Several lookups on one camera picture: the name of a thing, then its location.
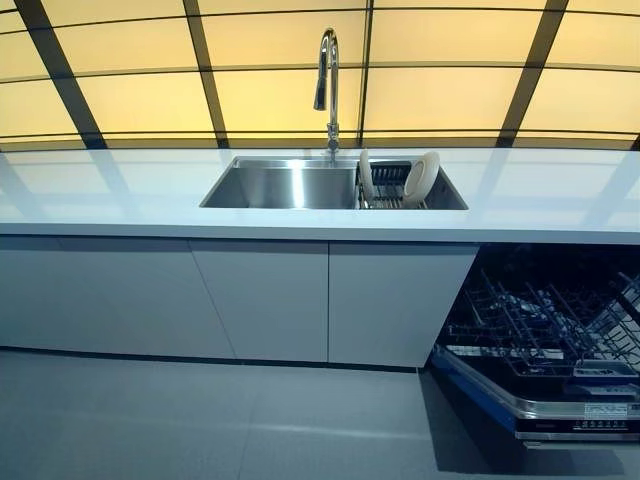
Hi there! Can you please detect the dishwasher wire rack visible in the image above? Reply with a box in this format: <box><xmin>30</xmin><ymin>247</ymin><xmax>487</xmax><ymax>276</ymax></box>
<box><xmin>446</xmin><ymin>267</ymin><xmax>640</xmax><ymax>382</ymax></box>

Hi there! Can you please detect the white plate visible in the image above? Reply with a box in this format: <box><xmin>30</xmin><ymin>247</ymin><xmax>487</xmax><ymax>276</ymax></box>
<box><xmin>402</xmin><ymin>151</ymin><xmax>442</xmax><ymax>205</ymax></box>
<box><xmin>358</xmin><ymin>148</ymin><xmax>378</xmax><ymax>204</ymax></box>

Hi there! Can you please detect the white label sticker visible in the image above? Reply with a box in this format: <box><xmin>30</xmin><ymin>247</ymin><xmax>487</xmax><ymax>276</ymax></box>
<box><xmin>582</xmin><ymin>402</ymin><xmax>630</xmax><ymax>421</ymax></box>

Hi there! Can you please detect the black dish drying rack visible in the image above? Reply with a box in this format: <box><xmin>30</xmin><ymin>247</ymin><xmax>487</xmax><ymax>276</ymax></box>
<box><xmin>354</xmin><ymin>160</ymin><xmax>442</xmax><ymax>210</ymax></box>

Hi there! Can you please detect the open dishwasher door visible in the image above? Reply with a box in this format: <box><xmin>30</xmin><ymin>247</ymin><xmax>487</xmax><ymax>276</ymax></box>
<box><xmin>430</xmin><ymin>342</ymin><xmax>640</xmax><ymax>446</ymax></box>

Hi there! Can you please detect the stainless steel sink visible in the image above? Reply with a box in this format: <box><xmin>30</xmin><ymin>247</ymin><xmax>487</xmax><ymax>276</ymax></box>
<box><xmin>198</xmin><ymin>153</ymin><xmax>470</xmax><ymax>211</ymax></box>

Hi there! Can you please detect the chrome gooseneck kitchen faucet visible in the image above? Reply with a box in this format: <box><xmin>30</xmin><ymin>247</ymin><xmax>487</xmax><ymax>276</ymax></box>
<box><xmin>313</xmin><ymin>27</ymin><xmax>343</xmax><ymax>166</ymax></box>

